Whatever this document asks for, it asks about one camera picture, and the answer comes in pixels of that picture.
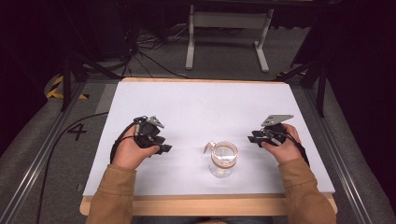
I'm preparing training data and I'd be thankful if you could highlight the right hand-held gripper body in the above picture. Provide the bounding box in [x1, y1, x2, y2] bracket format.
[257, 114, 294, 147]

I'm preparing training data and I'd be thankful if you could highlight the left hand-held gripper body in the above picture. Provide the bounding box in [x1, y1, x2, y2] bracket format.
[133, 115, 167, 149]

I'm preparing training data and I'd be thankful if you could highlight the clear glass jar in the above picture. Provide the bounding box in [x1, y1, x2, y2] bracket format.
[203, 140, 239, 179]

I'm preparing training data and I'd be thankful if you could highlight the person's right hand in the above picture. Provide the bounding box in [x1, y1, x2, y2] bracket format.
[261, 123, 303, 164]

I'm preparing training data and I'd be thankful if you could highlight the person's left hand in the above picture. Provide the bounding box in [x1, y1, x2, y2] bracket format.
[111, 124, 161, 171]

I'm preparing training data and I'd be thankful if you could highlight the black tripod stand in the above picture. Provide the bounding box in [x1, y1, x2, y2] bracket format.
[274, 59, 328, 119]
[60, 49, 123, 112]

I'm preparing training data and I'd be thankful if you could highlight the yellow black floor tape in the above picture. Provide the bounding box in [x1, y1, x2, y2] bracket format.
[46, 75, 91, 101]

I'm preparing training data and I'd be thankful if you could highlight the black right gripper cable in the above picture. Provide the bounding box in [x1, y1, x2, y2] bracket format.
[264, 129, 311, 167]

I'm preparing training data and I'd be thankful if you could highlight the aluminium floor rail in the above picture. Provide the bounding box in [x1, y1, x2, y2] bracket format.
[303, 88, 375, 224]
[0, 81, 87, 224]

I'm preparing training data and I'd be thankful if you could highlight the bundle of black floor cables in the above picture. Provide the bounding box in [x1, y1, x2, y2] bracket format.
[120, 26, 191, 80]

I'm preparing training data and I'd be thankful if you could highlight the white metal table frame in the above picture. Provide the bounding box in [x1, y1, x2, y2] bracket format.
[185, 4, 275, 74]

